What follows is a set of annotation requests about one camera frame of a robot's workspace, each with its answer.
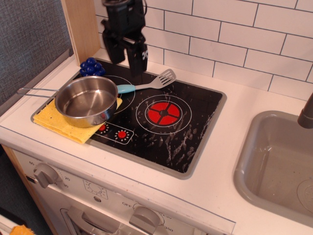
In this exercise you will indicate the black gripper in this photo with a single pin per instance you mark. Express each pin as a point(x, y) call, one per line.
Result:
point(126, 19)

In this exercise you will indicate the grey oven knob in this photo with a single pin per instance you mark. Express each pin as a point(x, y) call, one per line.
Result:
point(145, 219)
point(45, 175)

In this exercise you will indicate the orange object bottom left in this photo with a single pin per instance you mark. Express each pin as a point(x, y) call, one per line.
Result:
point(21, 230)

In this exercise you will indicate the grey sink basin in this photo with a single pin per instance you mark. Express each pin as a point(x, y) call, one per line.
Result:
point(275, 168)

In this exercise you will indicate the grey left oven knob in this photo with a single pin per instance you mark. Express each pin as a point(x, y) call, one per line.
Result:
point(45, 175)

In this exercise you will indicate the grey oven door handle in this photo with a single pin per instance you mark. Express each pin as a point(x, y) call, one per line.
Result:
point(95, 223)

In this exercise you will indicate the yellow folded cloth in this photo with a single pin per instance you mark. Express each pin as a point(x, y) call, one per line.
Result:
point(52, 120)

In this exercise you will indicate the blue handled grey spatula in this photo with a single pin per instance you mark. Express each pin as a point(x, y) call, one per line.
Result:
point(164, 79)

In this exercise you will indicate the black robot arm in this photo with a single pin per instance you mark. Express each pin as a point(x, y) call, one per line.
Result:
point(123, 33)

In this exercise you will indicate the grey faucet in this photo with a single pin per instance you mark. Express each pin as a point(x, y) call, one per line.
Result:
point(305, 118)

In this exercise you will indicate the stainless steel pot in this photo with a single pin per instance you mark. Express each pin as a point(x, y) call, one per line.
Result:
point(83, 102)

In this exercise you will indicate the grey right oven knob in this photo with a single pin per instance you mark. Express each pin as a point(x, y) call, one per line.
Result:
point(145, 219)

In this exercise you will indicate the blue toy grapes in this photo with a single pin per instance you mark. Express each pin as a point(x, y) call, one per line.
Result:
point(91, 67)

